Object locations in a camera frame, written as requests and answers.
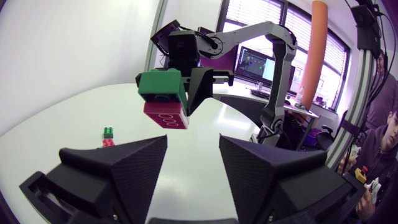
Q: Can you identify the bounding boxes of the orange foam tube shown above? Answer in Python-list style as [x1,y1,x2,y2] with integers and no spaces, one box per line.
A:
[300,0,329,111]

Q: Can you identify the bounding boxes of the computer monitor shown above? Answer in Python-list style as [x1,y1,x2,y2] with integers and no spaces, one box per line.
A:
[233,45,296,94]

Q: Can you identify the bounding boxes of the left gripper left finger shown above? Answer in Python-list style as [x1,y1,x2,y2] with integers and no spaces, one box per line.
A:
[19,134,168,224]

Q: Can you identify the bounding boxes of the long green toy brick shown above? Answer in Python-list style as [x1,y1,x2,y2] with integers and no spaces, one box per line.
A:
[137,68,188,116]

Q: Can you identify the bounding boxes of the long red toy brick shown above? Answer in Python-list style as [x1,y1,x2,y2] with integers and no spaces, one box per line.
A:
[143,101,190,130]

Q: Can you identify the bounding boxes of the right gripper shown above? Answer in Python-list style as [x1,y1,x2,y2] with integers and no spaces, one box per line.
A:
[169,30,234,116]

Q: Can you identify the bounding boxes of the black keyboard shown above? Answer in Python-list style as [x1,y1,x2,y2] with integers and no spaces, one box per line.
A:
[249,88,271,101]

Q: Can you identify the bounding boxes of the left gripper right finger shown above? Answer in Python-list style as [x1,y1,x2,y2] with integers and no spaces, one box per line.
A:
[219,134,366,224]

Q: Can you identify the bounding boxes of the person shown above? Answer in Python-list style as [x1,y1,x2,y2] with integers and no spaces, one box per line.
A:
[365,49,398,130]
[337,102,398,224]

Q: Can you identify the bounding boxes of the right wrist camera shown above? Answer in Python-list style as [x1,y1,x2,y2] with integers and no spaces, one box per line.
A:
[150,19,182,57]

